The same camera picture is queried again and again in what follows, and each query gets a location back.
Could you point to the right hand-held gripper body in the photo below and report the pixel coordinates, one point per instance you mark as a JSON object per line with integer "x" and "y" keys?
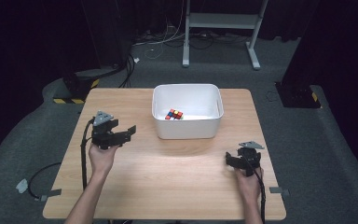
{"x": 249, "y": 157}

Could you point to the long grey tape strip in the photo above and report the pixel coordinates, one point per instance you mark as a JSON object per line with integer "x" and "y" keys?
{"x": 51, "y": 194}

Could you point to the short grey tape strip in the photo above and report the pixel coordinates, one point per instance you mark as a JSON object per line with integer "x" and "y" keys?
{"x": 279, "y": 190}

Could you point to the person's left hand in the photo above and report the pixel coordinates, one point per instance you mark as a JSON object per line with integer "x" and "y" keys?
{"x": 101, "y": 160}

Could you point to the black base with yellow edge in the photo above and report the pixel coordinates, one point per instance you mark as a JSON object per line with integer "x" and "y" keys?
{"x": 296, "y": 95}

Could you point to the multicoloured puzzle cube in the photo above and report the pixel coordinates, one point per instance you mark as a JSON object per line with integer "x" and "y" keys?
{"x": 174, "y": 114}

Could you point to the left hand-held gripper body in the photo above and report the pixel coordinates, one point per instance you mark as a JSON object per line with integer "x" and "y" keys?
{"x": 103, "y": 135}

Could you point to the person's right hand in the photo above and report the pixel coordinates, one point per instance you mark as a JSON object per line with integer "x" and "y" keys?
{"x": 248, "y": 185}

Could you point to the black base with yellow stripes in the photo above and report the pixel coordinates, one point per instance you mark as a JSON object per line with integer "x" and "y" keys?
{"x": 76, "y": 85}

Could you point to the white plastic bin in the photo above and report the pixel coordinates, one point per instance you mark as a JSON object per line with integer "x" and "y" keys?
{"x": 199, "y": 127}

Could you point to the white metal stand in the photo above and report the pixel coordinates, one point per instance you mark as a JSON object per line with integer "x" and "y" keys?
{"x": 220, "y": 21}

